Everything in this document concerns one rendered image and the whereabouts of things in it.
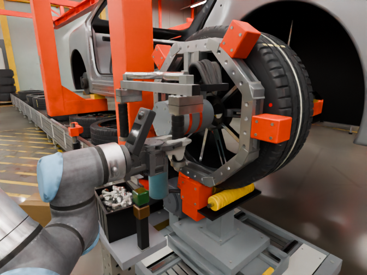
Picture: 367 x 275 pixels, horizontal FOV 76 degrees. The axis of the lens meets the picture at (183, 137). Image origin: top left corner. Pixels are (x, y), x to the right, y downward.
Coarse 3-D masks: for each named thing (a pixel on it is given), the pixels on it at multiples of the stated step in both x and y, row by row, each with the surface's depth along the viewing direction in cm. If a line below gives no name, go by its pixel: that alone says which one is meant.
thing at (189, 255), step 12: (168, 240) 127; (180, 240) 125; (180, 252) 119; (192, 252) 117; (264, 252) 112; (276, 252) 117; (192, 264) 113; (204, 264) 110; (252, 264) 110; (264, 264) 110; (276, 264) 107; (288, 264) 113
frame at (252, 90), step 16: (176, 48) 91; (192, 48) 85; (208, 48) 79; (176, 64) 100; (224, 64) 75; (240, 64) 76; (160, 80) 104; (240, 80) 72; (256, 80) 73; (160, 96) 108; (256, 96) 70; (256, 112) 74; (240, 128) 75; (240, 144) 76; (256, 144) 76; (240, 160) 77; (192, 176) 98; (208, 176) 91; (224, 176) 84
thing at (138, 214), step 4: (136, 208) 72; (140, 208) 72; (144, 208) 72; (148, 208) 73; (136, 212) 73; (140, 212) 72; (144, 212) 73; (148, 212) 74; (136, 216) 73; (140, 216) 72; (144, 216) 73; (148, 216) 74
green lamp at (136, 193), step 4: (140, 188) 74; (144, 188) 74; (132, 192) 72; (136, 192) 71; (140, 192) 71; (144, 192) 71; (148, 192) 72; (136, 196) 71; (140, 196) 70; (144, 196) 71; (148, 196) 72; (136, 200) 71; (140, 200) 71; (144, 200) 72; (148, 200) 73; (140, 204) 71
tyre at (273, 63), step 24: (264, 48) 75; (288, 48) 86; (264, 72) 74; (288, 72) 76; (264, 96) 76; (288, 96) 73; (312, 96) 84; (264, 144) 78; (288, 144) 79; (264, 168) 81
